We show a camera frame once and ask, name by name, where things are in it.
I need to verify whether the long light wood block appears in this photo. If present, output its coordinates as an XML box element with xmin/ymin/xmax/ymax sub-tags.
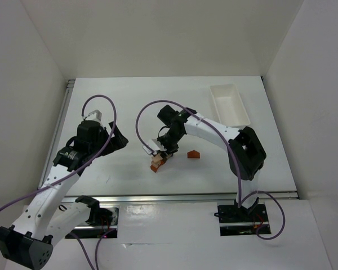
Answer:
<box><xmin>151</xmin><ymin>151</ymin><xmax>165</xmax><ymax>168</ymax></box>

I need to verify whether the orange triangular roof block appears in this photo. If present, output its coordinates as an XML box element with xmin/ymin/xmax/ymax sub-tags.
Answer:
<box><xmin>187</xmin><ymin>150</ymin><xmax>201</xmax><ymax>159</ymax></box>

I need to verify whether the white plastic bin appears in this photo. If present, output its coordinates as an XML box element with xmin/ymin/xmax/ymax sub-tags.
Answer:
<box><xmin>210</xmin><ymin>84</ymin><xmax>251</xmax><ymax>127</ymax></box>

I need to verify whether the orange arch block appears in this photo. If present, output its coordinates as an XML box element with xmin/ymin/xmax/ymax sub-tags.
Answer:
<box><xmin>150</xmin><ymin>165</ymin><xmax>160</xmax><ymax>173</ymax></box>

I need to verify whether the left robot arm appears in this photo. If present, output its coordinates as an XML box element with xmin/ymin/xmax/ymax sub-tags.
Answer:
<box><xmin>0</xmin><ymin>120</ymin><xmax>128</xmax><ymax>269</ymax></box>

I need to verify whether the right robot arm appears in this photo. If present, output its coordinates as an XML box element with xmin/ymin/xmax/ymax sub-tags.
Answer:
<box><xmin>157</xmin><ymin>105</ymin><xmax>266</xmax><ymax>215</ymax></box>

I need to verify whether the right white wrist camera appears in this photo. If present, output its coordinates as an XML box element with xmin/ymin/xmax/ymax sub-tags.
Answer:
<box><xmin>143</xmin><ymin>139</ymin><xmax>166</xmax><ymax>156</ymax></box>

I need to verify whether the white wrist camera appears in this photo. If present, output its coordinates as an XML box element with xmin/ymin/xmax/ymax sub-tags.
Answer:
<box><xmin>143</xmin><ymin>139</ymin><xmax>166</xmax><ymax>156</ymax></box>
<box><xmin>83</xmin><ymin>110</ymin><xmax>102</xmax><ymax>122</ymax></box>

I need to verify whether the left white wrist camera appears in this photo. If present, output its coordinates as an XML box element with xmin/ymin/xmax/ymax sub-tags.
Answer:
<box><xmin>83</xmin><ymin>110</ymin><xmax>102</xmax><ymax>122</ymax></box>

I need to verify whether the aluminium left rail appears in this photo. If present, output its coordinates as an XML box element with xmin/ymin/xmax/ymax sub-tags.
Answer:
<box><xmin>37</xmin><ymin>79</ymin><xmax>76</xmax><ymax>189</ymax></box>

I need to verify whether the aluminium rail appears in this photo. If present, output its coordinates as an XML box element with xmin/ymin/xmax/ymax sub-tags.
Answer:
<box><xmin>62</xmin><ymin>192</ymin><xmax>299</xmax><ymax>204</ymax></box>
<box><xmin>37</xmin><ymin>79</ymin><xmax>76</xmax><ymax>189</ymax></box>

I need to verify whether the aluminium front rail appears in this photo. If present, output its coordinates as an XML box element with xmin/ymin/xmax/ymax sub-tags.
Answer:
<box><xmin>62</xmin><ymin>192</ymin><xmax>299</xmax><ymax>204</ymax></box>

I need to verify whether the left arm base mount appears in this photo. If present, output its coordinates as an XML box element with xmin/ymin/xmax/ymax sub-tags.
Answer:
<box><xmin>65</xmin><ymin>207</ymin><xmax>119</xmax><ymax>239</ymax></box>

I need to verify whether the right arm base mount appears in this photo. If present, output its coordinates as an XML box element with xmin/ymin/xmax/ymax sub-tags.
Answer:
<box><xmin>214</xmin><ymin>204</ymin><xmax>271</xmax><ymax>236</ymax></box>

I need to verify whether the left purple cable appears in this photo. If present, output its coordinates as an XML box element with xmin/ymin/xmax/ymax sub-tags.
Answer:
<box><xmin>0</xmin><ymin>94</ymin><xmax>117</xmax><ymax>270</ymax></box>

